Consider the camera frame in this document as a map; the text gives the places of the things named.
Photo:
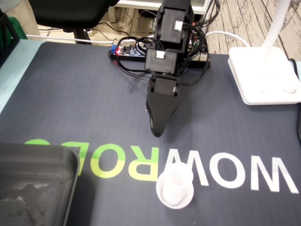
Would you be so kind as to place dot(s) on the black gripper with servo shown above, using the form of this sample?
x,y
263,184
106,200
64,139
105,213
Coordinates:
x,y
164,86

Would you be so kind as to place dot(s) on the narrow translucent white cup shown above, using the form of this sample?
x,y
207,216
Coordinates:
x,y
177,179

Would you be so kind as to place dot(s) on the wide white plastic cup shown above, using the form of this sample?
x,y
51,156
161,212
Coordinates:
x,y
175,203

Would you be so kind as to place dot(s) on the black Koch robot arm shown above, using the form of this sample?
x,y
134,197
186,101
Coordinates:
x,y
172,21

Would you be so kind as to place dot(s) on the dark grey WOWROBO mat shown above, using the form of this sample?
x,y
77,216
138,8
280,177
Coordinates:
x,y
94,106

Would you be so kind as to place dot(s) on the blue converter circuit board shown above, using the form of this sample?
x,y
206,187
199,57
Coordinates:
x,y
131,51

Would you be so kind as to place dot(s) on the controller board with green terminals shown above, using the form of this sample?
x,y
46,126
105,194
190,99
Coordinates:
x,y
200,50

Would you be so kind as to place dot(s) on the white shelf unit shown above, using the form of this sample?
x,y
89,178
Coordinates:
x,y
141,4

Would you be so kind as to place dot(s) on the white desk lamp base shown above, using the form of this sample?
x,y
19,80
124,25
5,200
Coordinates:
x,y
263,77

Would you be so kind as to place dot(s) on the black office chair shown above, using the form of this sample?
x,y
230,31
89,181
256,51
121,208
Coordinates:
x,y
70,10

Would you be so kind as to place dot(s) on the black plastic tray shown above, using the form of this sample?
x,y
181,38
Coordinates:
x,y
35,179

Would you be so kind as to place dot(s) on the white desk lamp neck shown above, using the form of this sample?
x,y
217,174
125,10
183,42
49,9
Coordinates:
x,y
275,28

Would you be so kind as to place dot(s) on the green box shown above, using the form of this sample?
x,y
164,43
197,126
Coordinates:
x,y
20,28

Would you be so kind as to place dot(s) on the black printed frame stand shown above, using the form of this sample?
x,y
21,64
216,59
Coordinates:
x,y
7,37

